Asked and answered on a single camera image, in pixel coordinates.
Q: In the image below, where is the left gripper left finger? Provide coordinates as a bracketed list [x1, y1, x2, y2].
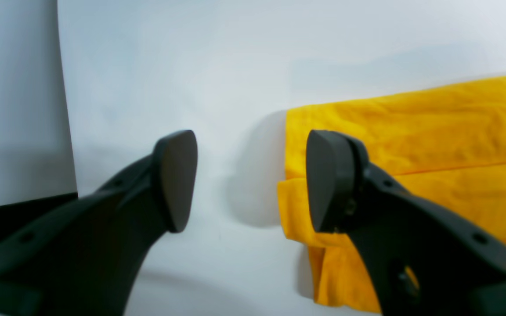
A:
[0, 130, 198, 316]

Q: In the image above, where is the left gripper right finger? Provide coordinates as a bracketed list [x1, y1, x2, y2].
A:
[306, 129, 506, 316]

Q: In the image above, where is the yellow t-shirt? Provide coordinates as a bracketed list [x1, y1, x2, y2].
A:
[277, 76, 506, 313]

